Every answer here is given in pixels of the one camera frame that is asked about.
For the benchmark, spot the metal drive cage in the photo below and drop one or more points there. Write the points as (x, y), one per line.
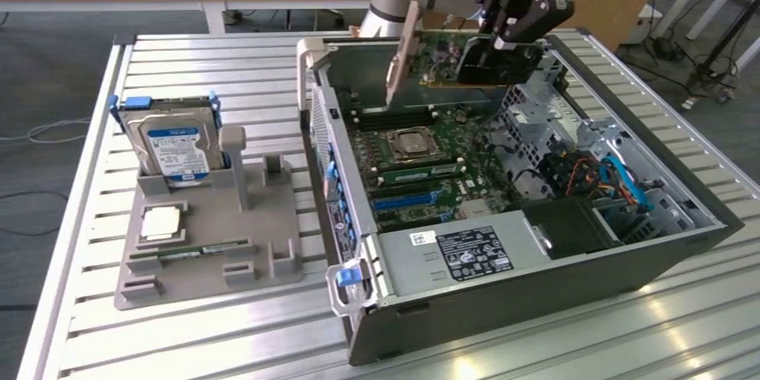
(535, 117)

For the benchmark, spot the black wheeled stand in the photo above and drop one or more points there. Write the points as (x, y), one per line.
(719, 64)

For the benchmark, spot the hard disk blue carrier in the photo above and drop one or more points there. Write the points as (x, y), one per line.
(173, 144)

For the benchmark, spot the white floor box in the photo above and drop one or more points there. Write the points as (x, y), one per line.
(643, 24)

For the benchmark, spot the green motherboard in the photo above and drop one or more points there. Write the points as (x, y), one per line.
(470, 153)

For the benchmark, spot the grey power supply unit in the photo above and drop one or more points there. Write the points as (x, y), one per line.
(415, 260)

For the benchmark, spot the blue card retention clip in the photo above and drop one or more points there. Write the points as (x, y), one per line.
(331, 171)
(351, 235)
(335, 185)
(347, 220)
(329, 155)
(339, 198)

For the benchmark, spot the clean silver CPU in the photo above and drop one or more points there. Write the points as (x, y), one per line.
(161, 224)

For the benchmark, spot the grey latch blue tab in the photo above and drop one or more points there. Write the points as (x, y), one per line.
(346, 276)

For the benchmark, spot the silver CPU in socket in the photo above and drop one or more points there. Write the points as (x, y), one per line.
(394, 155)

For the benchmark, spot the grey parts rack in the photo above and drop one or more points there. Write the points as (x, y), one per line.
(214, 228)

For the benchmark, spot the green graphics card black cooler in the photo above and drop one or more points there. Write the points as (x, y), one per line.
(439, 55)

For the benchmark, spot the black PC case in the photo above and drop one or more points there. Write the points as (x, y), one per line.
(535, 309)

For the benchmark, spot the CPU with smeared lid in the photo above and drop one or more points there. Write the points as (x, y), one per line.
(415, 142)

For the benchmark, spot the blue expansion slot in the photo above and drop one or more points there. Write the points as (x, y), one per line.
(405, 202)

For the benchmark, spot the silver chipset heatsink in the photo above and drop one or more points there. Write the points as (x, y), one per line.
(478, 208)

